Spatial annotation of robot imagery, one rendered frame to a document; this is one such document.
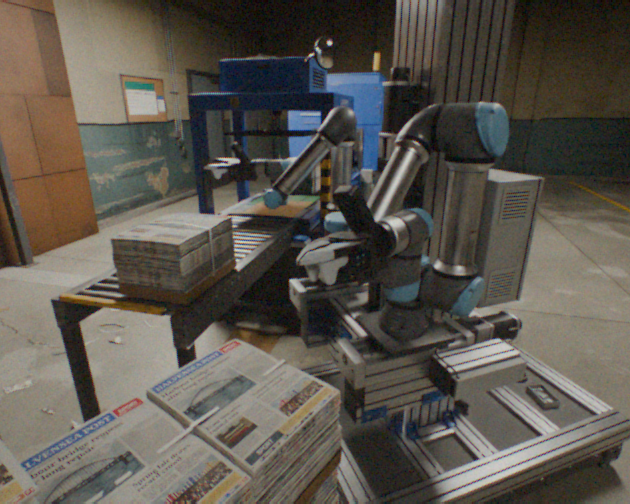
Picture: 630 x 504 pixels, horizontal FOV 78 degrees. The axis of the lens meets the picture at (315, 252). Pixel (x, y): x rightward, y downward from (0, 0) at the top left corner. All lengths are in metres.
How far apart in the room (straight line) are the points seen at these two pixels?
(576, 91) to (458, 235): 9.28
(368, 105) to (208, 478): 4.26
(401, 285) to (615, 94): 9.78
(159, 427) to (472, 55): 1.26
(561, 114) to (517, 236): 8.69
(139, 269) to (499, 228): 1.26
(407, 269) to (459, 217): 0.26
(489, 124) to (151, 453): 0.96
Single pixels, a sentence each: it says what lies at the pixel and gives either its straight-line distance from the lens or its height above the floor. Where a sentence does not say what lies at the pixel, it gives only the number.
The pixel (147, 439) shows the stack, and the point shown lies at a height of 0.83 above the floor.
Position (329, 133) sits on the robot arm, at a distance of 1.48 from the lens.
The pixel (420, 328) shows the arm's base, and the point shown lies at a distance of 1.20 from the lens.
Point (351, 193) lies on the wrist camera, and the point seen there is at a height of 1.32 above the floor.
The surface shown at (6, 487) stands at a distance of 0.58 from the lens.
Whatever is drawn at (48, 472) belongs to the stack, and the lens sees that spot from 0.94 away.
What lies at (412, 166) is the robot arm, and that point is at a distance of 0.99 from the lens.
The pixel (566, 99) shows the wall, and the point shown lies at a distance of 10.18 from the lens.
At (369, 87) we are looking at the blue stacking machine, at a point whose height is 1.70.
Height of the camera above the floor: 1.44
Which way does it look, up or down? 20 degrees down
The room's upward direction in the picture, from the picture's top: straight up
